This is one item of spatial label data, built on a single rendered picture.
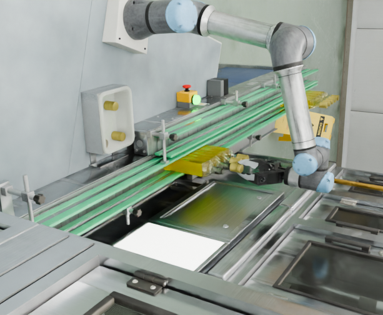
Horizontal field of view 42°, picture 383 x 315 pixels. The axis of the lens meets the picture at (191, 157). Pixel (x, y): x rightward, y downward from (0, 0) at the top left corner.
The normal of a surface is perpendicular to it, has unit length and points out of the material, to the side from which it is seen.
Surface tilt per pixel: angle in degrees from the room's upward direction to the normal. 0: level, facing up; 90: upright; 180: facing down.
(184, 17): 6
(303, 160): 88
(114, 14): 90
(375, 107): 90
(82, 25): 0
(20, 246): 90
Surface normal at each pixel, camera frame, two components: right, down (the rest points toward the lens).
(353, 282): -0.03, -0.95
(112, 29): -0.51, -0.04
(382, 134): -0.53, 0.29
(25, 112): 0.85, 0.15
